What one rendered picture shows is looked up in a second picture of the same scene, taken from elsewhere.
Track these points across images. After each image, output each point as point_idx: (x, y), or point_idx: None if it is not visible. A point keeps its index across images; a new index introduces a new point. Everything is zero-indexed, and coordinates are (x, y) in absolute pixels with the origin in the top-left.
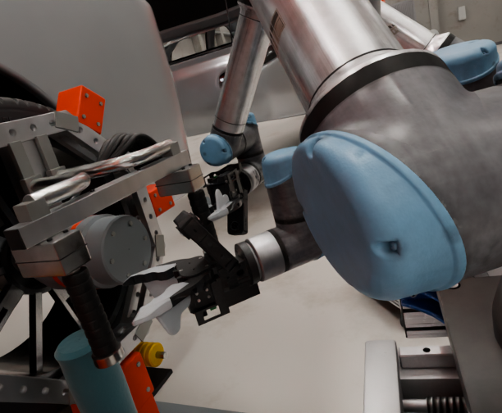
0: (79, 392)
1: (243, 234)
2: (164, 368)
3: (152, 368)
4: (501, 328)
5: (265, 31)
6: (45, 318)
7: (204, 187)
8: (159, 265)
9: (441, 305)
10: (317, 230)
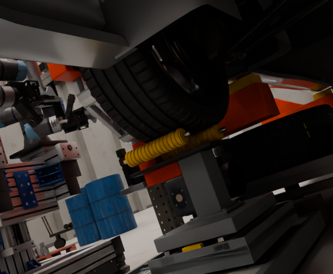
0: None
1: (35, 126)
2: (134, 173)
3: (142, 170)
4: (49, 138)
5: None
6: (190, 94)
7: (38, 86)
8: None
9: (45, 141)
10: (65, 108)
